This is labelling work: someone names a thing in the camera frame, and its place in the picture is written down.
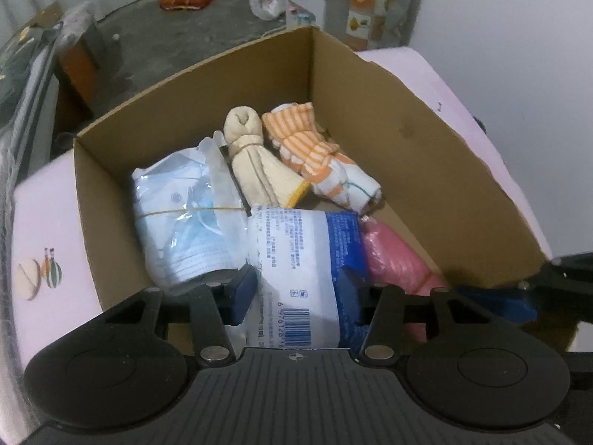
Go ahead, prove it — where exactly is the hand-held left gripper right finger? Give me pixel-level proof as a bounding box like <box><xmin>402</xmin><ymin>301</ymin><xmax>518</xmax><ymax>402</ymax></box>
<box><xmin>336</xmin><ymin>266</ymin><xmax>494</xmax><ymax>363</ymax></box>

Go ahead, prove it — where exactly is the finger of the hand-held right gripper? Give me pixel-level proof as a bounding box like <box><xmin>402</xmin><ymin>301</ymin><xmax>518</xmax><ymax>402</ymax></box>
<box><xmin>456</xmin><ymin>253</ymin><xmax>593</xmax><ymax>326</ymax></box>

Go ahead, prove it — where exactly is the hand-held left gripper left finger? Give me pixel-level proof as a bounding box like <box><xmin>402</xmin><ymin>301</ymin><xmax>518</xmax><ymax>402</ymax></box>
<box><xmin>99</xmin><ymin>265</ymin><xmax>259</xmax><ymax>365</ymax></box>

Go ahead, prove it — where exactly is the white and blue packet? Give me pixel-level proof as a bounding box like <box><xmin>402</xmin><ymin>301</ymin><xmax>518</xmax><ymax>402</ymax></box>
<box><xmin>225</xmin><ymin>206</ymin><xmax>367</xmax><ymax>350</ymax></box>

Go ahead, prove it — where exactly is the pink plastic bag roll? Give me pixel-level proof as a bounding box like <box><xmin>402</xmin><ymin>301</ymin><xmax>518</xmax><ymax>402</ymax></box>
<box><xmin>359</xmin><ymin>220</ymin><xmax>452</xmax><ymax>341</ymax></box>

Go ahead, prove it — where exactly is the pack of blue face masks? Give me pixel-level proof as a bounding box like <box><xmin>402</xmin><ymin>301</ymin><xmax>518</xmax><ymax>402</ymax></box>
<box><xmin>130</xmin><ymin>132</ymin><xmax>253</xmax><ymax>288</ymax></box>

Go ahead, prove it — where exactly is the cream glove bundle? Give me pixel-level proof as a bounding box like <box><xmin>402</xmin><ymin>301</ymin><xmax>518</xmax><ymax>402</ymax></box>
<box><xmin>223</xmin><ymin>106</ymin><xmax>310</xmax><ymax>209</ymax></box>

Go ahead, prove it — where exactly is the orange striped towel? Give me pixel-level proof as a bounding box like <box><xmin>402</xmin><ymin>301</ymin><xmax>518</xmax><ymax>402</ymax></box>
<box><xmin>262</xmin><ymin>102</ymin><xmax>383</xmax><ymax>216</ymax></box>

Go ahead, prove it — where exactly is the brown wooden cabinet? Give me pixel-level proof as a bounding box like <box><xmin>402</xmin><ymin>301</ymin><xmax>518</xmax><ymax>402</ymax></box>
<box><xmin>53</xmin><ymin>23</ymin><xmax>123</xmax><ymax>116</ymax></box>

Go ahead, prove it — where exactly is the grey striped bedding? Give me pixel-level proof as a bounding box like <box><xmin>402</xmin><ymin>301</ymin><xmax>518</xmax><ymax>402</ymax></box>
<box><xmin>0</xmin><ymin>23</ymin><xmax>61</xmax><ymax>186</ymax></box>

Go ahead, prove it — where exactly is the white water dispenser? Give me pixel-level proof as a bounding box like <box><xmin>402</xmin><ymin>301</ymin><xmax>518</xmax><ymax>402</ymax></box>
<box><xmin>284</xmin><ymin>0</ymin><xmax>353</xmax><ymax>33</ymax></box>

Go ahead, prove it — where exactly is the white plastic bag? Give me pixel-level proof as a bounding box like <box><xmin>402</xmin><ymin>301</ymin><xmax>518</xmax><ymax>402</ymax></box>
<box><xmin>249</xmin><ymin>0</ymin><xmax>286</xmax><ymax>22</ymax></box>

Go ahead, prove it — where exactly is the rolled tile-printed mat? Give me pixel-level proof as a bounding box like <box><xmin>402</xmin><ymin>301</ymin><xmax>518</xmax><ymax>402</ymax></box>
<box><xmin>345</xmin><ymin>0</ymin><xmax>429</xmax><ymax>52</ymax></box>

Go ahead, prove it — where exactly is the small cardboard box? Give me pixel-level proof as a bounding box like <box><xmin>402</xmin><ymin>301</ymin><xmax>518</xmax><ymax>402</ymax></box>
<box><xmin>19</xmin><ymin>2</ymin><xmax>63</xmax><ymax>42</ymax></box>

